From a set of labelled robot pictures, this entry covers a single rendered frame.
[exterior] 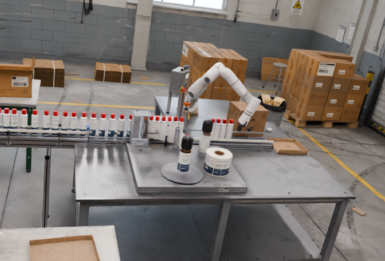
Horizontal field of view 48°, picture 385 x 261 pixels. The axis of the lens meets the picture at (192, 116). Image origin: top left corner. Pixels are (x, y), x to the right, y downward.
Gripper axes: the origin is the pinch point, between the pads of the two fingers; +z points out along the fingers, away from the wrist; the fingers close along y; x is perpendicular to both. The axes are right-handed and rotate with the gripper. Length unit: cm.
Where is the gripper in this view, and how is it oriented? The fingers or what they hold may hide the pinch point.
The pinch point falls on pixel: (239, 129)
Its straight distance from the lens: 382.6
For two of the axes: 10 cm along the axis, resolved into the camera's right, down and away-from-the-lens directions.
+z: -4.7, 8.5, 2.2
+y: 2.6, 3.8, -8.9
